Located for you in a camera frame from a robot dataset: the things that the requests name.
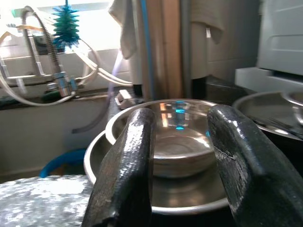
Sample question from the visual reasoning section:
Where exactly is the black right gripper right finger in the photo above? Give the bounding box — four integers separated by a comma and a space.
207, 104, 303, 227

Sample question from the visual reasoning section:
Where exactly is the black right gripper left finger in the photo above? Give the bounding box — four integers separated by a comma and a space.
81, 107, 157, 227

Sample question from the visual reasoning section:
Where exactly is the large steel bowl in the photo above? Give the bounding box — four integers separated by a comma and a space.
105, 98, 218, 178

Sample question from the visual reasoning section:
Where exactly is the white kitchen appliance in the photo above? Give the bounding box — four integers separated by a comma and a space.
235, 0, 303, 95

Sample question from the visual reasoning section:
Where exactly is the clear plastic tube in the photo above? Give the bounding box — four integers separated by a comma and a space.
72, 54, 123, 134

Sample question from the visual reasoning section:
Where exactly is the blue plastic bowl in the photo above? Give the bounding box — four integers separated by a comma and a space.
39, 148, 87, 178

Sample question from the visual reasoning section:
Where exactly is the shallow steel plate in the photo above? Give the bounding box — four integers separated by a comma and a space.
84, 129, 230, 216
232, 91, 303, 140

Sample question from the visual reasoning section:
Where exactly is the small steel bowl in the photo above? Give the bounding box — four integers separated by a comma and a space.
283, 91, 303, 126

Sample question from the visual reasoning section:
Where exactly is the white plastic tube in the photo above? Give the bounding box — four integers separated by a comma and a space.
0, 30, 133, 106

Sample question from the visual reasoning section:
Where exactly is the steel sink basin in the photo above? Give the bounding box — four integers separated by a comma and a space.
0, 94, 114, 178

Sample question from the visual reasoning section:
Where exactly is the green sponge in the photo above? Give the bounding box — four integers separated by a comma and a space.
41, 91, 60, 100

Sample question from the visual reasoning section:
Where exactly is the white hanging towel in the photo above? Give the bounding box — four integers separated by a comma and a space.
108, 0, 143, 60

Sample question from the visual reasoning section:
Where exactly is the chrome sink faucet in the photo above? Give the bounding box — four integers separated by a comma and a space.
0, 21, 55, 83

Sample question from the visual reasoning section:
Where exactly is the blue bottle brush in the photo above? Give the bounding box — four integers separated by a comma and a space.
52, 0, 80, 50

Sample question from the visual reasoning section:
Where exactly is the grey hanging towel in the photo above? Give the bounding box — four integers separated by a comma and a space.
189, 0, 225, 80

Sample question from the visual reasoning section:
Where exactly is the flexible metal hose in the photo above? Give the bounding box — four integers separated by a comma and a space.
22, 6, 76, 97

